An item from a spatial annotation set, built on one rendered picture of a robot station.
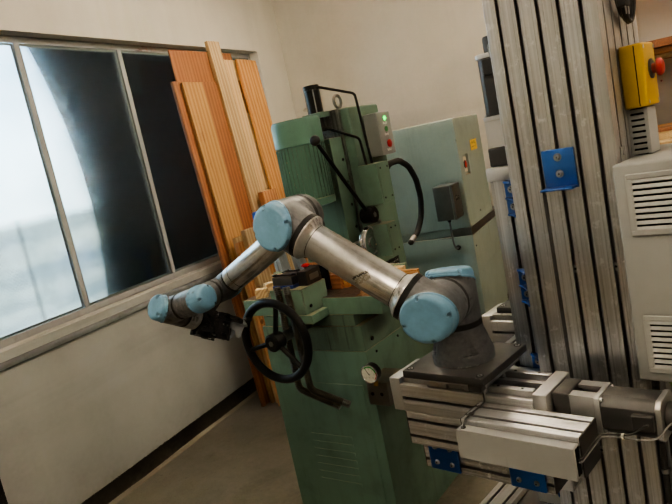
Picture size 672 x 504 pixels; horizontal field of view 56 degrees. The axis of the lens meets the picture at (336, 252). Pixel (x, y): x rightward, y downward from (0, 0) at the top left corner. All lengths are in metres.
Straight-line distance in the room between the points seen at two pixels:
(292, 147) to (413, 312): 0.98
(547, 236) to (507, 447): 0.49
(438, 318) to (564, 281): 0.34
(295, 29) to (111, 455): 3.16
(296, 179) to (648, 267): 1.21
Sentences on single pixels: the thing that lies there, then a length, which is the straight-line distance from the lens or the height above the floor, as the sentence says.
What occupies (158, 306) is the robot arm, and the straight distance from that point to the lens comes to 1.81.
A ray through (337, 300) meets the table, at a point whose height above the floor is 0.89.
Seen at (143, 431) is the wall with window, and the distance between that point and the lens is 3.37.
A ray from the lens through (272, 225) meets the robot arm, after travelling 1.48.
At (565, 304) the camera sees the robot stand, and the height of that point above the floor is 0.92.
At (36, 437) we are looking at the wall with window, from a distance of 2.98.
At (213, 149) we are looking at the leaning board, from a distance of 3.72.
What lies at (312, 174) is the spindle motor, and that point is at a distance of 2.18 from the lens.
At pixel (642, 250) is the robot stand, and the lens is 1.43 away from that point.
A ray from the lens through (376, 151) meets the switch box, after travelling 2.40.
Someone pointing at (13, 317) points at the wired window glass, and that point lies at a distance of 2.98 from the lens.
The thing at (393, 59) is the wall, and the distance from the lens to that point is 4.54.
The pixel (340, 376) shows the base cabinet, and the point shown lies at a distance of 2.20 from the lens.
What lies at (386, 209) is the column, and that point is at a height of 1.11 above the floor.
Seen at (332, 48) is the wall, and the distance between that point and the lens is 4.73.
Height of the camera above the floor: 1.37
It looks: 9 degrees down
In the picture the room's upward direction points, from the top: 12 degrees counter-clockwise
